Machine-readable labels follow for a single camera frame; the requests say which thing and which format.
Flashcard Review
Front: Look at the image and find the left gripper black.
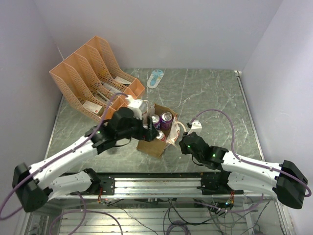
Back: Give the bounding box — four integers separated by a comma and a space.
116, 113, 159, 141

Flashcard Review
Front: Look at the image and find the canvas bag brown printed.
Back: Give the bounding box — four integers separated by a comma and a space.
137, 103, 186, 157

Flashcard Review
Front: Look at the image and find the purple soda can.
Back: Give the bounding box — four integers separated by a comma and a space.
151, 115, 161, 130
160, 111, 173, 130

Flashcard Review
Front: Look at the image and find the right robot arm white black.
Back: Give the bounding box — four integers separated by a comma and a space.
179, 132, 308, 209

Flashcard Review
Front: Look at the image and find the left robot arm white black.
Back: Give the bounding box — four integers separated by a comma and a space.
12, 107, 158, 212

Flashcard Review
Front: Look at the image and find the white red box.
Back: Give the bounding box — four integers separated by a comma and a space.
83, 100, 104, 116

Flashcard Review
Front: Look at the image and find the white box in organizer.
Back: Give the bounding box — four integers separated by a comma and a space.
115, 76, 131, 86

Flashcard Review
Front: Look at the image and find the orange plastic file organizer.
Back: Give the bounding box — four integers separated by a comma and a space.
49, 36, 145, 121

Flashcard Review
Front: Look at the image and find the blue white blister pack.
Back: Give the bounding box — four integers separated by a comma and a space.
147, 69, 164, 89

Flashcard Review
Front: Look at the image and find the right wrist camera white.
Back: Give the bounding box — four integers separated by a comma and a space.
187, 120, 202, 135

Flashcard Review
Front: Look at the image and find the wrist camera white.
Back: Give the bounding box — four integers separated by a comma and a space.
187, 120, 202, 135
125, 95, 148, 120

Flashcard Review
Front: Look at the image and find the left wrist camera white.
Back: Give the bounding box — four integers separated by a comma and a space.
125, 95, 148, 120

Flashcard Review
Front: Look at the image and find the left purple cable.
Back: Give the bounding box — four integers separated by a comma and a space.
0, 92, 129, 235

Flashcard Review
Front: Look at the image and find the purple cable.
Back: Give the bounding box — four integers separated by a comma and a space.
0, 92, 129, 235
187, 109, 313, 213

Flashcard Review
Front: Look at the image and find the aluminium mounting rail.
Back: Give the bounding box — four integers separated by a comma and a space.
34, 172, 276, 200

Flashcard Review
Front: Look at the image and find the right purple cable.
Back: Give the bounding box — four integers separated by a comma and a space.
187, 109, 313, 213

